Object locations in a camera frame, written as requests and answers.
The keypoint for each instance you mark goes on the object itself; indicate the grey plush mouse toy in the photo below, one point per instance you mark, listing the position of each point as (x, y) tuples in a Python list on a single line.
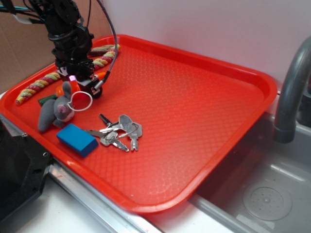
[(62, 110)]

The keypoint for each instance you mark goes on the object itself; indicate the grey sink basin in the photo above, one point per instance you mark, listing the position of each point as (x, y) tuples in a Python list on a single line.
[(256, 158)]

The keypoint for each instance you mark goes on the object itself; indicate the twisted red yellow rope toy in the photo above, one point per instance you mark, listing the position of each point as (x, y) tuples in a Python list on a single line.
[(39, 84)]

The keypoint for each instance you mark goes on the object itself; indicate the blue rectangular block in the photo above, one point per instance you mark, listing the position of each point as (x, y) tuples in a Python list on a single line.
[(77, 139)]

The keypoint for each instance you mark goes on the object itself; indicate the red plastic tray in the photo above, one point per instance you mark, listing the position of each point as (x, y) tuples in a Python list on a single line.
[(193, 110)]

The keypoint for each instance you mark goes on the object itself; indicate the brown wooden wedge piece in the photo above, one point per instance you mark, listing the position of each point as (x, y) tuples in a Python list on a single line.
[(98, 51)]

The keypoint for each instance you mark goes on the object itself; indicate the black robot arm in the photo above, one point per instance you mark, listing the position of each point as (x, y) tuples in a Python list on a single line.
[(58, 14)]

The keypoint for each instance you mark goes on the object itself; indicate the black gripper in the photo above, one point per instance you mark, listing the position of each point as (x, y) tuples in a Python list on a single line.
[(71, 47)]

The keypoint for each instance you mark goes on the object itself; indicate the grey sink faucet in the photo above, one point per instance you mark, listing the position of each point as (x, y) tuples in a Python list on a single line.
[(294, 104)]

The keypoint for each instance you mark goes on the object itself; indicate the round sink drain cover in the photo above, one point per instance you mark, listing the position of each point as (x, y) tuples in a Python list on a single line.
[(267, 201)]

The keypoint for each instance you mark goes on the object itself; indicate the bunch of metal keys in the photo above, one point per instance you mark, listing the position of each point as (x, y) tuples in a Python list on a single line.
[(111, 135)]

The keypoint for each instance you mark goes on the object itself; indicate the orange plastic carrot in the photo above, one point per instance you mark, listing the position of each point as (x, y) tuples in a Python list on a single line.
[(75, 87)]

